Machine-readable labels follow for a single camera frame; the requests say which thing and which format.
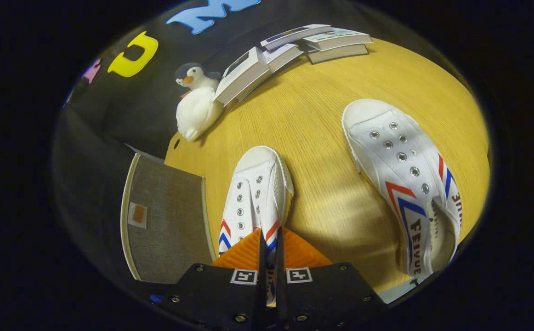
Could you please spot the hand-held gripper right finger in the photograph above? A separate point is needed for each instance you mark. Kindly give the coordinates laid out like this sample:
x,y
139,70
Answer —
x,y
280,257

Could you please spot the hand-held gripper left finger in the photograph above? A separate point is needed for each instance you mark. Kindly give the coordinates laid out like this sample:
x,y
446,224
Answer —
x,y
262,257

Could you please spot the white canvas shoe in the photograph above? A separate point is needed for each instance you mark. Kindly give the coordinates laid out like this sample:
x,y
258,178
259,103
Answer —
x,y
400,156
253,193

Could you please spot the beige fabric storage box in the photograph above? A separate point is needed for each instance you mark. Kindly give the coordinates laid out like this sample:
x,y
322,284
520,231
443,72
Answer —
x,y
166,220

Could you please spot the white plush toy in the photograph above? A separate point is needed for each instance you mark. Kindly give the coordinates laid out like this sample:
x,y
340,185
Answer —
x,y
198,115

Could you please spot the black backdrop cloth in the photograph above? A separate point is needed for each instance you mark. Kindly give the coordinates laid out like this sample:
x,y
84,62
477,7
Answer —
x,y
138,110

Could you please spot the penguin plush toy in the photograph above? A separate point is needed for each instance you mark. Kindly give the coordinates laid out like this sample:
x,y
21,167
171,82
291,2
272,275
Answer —
x,y
195,76

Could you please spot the dark thick book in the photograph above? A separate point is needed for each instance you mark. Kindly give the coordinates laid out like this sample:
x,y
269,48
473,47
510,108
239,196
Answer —
x,y
338,54

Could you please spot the blue cover book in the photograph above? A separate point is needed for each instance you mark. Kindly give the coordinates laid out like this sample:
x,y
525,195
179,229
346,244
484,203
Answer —
x,y
294,36

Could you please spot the teal cover book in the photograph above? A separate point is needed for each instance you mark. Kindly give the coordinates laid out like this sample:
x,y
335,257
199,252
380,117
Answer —
x,y
340,40

